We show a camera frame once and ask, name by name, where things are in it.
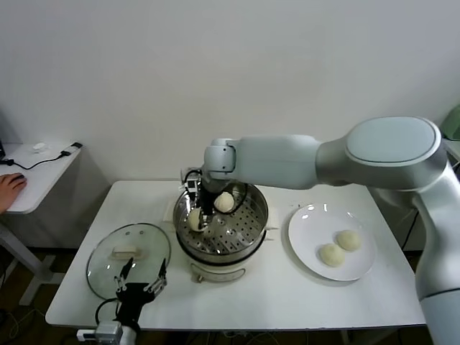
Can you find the small white desk object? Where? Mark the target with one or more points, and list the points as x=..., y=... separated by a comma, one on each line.
x=40, y=147

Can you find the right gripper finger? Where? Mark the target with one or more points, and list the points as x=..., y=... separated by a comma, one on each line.
x=204, y=219

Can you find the white shelf table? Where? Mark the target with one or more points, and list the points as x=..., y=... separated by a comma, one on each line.
x=454, y=149

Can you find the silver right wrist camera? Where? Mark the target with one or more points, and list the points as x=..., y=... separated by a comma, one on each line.
x=190, y=185

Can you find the small silver black device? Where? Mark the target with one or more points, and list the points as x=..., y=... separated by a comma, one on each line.
x=72, y=148

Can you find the steel steamer basket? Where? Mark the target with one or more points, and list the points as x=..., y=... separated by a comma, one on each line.
x=248, y=223

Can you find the bare person hand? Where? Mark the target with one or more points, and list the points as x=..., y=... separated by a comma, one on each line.
x=9, y=190

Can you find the white steamed baozi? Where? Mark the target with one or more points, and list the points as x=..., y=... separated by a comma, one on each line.
x=224, y=203
x=348, y=240
x=331, y=255
x=194, y=220

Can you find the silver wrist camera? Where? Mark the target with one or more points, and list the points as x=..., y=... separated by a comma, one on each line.
x=109, y=330
x=190, y=185

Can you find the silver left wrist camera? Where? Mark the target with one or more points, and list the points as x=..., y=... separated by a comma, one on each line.
x=109, y=330

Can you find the white electric cooker base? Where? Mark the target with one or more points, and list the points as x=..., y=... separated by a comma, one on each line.
x=215, y=269

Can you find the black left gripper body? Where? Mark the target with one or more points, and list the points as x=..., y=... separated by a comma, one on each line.
x=133, y=296

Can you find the round glass pot lid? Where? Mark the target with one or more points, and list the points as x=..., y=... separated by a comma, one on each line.
x=108, y=273

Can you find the white round plate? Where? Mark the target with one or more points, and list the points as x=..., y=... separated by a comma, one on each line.
x=309, y=230

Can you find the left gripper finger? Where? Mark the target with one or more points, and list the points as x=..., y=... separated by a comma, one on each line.
x=127, y=269
x=162, y=273

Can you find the white side desk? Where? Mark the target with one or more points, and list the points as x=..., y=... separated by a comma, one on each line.
x=46, y=179

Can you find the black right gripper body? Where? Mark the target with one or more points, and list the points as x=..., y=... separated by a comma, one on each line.
x=206, y=197

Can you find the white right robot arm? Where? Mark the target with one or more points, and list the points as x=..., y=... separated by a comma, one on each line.
x=280, y=161

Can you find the pale green appliance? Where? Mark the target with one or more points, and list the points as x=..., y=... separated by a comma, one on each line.
x=454, y=125

